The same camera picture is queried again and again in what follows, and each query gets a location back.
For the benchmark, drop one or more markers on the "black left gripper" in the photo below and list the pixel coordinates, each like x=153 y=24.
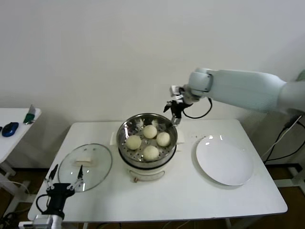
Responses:
x=58 y=195

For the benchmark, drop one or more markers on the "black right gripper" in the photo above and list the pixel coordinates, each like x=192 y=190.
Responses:
x=177 y=108

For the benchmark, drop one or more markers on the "white steamed baozi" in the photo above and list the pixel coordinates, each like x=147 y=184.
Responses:
x=163 y=139
x=150 y=153
x=133 y=142
x=150 y=131

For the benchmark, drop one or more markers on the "round glass pot lid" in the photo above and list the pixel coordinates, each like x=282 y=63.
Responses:
x=100 y=162

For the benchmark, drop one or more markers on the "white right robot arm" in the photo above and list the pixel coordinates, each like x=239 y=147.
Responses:
x=238 y=86

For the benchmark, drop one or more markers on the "steel perforated steamer basket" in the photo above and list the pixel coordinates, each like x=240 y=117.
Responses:
x=128 y=128

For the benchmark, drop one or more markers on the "white electric cooker base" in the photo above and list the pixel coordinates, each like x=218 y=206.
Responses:
x=147 y=173

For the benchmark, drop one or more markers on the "green clip tool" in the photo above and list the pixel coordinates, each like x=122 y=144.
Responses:
x=29 y=118

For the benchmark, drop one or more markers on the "white round plate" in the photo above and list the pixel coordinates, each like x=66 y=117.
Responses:
x=224 y=162

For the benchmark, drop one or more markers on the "blue computer mouse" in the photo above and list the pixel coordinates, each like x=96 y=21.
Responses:
x=9 y=128

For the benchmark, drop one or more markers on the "white side table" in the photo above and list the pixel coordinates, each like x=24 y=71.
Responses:
x=14 y=114

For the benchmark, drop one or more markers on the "pale green appliance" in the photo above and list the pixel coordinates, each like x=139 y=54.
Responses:
x=301 y=75

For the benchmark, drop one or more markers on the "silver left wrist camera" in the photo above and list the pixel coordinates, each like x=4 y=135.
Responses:
x=43 y=219

